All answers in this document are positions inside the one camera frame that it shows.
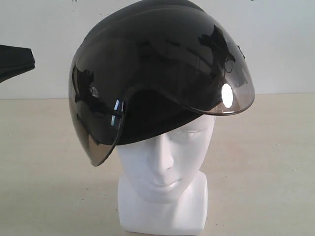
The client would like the white mannequin head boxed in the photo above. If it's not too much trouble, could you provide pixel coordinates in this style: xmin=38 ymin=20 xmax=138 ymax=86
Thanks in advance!
xmin=116 ymin=112 xmax=212 ymax=218

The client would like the black helmet with tinted visor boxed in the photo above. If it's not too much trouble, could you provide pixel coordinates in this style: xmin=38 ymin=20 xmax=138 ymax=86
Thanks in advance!
xmin=68 ymin=0 xmax=255 ymax=166

